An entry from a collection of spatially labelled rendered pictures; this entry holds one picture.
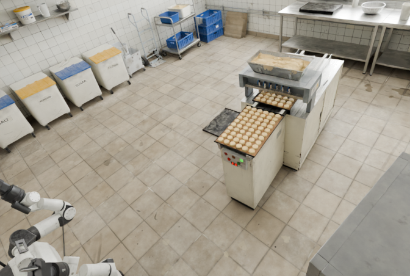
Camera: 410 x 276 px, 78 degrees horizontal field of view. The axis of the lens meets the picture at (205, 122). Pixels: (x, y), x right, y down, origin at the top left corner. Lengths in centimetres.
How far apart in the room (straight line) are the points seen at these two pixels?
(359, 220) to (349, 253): 10
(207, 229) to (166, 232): 43
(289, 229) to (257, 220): 32
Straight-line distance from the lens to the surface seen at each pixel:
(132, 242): 298
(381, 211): 83
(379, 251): 77
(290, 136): 281
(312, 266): 72
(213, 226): 282
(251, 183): 246
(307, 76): 258
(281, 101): 268
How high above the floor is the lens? 247
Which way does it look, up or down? 39 degrees down
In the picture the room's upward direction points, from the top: 11 degrees counter-clockwise
